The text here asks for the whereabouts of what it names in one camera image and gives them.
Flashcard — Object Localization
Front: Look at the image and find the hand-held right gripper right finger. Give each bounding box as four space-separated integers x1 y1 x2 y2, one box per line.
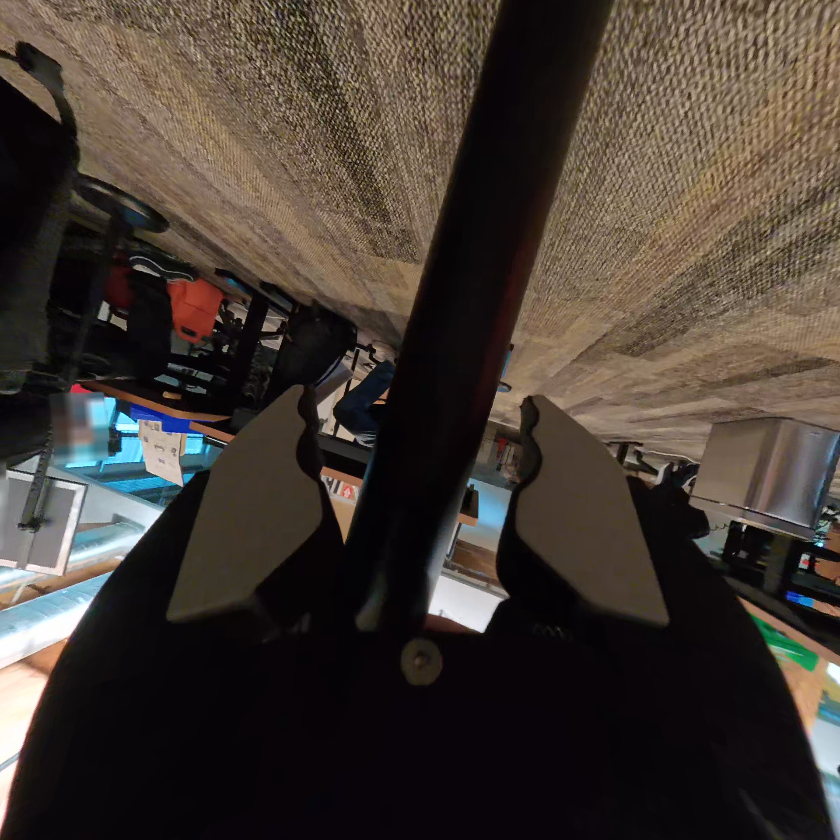
495 392 672 629

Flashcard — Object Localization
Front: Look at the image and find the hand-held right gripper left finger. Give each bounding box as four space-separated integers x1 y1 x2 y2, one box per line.
165 384 347 624

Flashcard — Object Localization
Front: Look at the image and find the white paper sheet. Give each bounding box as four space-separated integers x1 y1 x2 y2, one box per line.
138 420 189 488

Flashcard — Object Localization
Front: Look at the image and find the silver metal cabinet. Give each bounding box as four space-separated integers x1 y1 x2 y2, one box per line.
688 416 840 542

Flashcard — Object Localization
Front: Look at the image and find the grey metal plate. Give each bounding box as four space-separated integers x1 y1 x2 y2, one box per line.
0 471 88 573

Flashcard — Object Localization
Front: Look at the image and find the orange bag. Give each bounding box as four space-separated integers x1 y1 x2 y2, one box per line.
165 279 225 343

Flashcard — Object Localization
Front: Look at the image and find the green sign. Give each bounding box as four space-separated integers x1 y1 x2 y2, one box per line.
753 613 821 672

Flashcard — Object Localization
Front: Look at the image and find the black pole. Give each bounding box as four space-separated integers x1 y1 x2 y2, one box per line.
341 0 618 632

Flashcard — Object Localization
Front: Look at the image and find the dark bulky object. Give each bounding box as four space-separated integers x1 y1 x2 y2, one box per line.
0 42 81 463

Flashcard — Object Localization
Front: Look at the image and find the silver air duct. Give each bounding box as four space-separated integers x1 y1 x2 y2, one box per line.
0 459 168 667

